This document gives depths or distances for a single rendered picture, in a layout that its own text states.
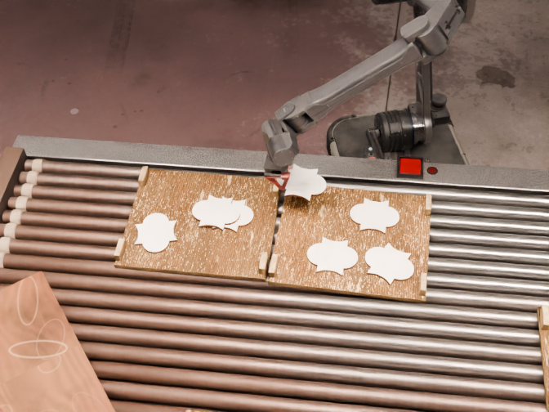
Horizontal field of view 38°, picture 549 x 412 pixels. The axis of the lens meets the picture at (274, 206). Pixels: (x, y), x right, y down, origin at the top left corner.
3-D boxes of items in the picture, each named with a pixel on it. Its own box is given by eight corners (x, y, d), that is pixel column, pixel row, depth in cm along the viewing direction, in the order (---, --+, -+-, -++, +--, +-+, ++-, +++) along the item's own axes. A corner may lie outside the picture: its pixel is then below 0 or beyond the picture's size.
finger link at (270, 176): (297, 176, 220) (292, 152, 213) (292, 196, 216) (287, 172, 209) (274, 175, 222) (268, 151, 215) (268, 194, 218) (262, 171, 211)
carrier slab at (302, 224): (287, 185, 234) (287, 181, 233) (430, 200, 229) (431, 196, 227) (267, 284, 212) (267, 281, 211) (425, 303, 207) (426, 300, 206)
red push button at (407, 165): (399, 160, 239) (399, 158, 238) (420, 162, 239) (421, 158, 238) (399, 176, 236) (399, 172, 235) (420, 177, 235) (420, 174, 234)
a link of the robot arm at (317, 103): (443, 38, 196) (424, 10, 188) (450, 53, 192) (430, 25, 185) (296, 124, 211) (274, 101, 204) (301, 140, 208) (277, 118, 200)
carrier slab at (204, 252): (145, 172, 239) (144, 168, 238) (282, 182, 235) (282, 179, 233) (114, 268, 217) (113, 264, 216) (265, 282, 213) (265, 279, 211)
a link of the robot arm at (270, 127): (279, 113, 206) (258, 119, 206) (286, 130, 202) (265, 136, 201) (283, 132, 212) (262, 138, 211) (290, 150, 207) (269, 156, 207)
